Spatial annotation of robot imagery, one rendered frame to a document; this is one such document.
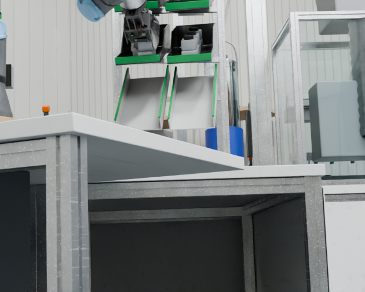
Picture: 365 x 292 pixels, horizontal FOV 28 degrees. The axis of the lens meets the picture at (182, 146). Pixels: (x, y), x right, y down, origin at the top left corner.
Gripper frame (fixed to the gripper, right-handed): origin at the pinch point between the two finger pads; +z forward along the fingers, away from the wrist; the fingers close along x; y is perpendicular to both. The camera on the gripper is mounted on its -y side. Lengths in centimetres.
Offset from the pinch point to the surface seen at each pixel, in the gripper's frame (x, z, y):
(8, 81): -45.2, 10.2, 2.5
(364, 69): 71, 68, -39
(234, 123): 20, 82, -27
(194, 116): 13.0, 12.0, 18.6
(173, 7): 8.3, -4.0, -9.8
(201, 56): 16.0, 2.4, 4.3
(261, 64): 31, 100, -71
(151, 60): 1.7, 0.7, 6.0
